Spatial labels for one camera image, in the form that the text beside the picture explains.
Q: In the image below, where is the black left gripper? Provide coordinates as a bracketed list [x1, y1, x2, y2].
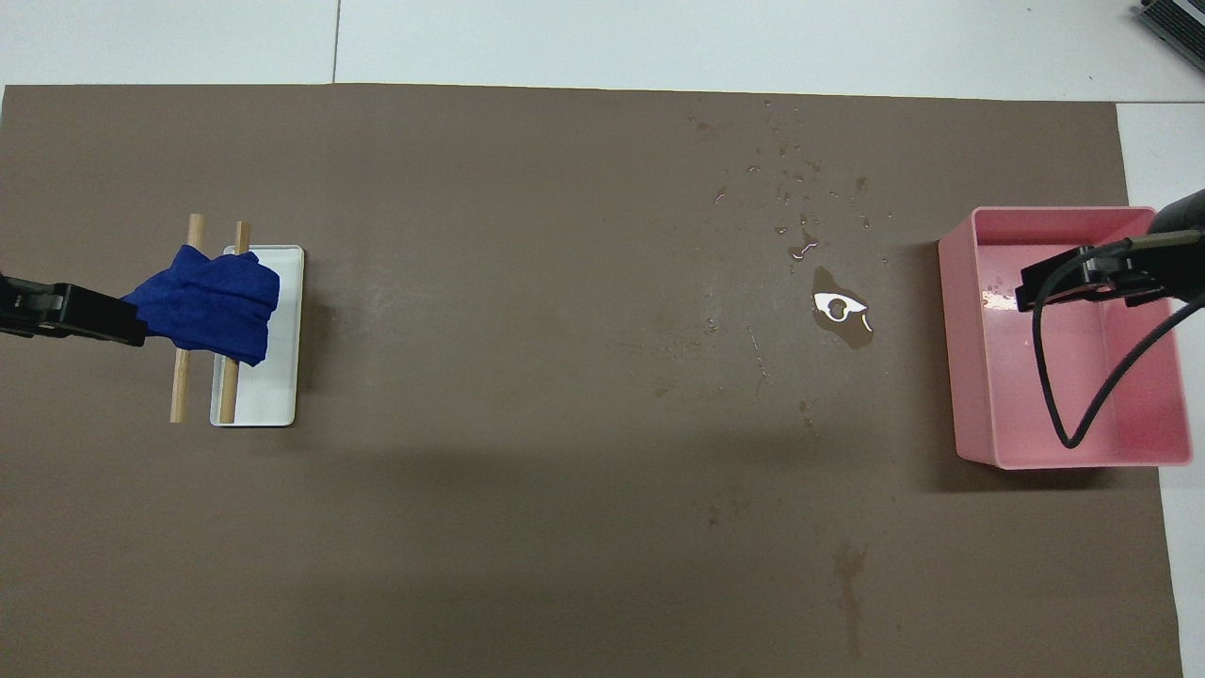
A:
[0, 273, 147, 347]

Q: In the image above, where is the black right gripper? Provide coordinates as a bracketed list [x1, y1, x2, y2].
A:
[1015, 188, 1205, 312]

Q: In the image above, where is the blue towel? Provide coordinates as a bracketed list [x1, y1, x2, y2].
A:
[122, 243, 281, 368]

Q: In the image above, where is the water puddle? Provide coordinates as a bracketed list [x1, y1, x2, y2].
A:
[811, 266, 875, 350]

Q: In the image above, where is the light wooden dowel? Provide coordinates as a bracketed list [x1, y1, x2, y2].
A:
[170, 214, 206, 423]

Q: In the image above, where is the pink plastic bin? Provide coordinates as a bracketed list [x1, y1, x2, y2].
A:
[939, 206, 1195, 470]

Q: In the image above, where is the white rack base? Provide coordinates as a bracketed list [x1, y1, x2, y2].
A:
[210, 245, 305, 428]

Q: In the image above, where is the brown table mat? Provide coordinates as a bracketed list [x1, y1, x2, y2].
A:
[0, 83, 1185, 678]

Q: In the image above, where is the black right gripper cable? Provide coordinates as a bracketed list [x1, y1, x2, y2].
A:
[1031, 231, 1205, 450]

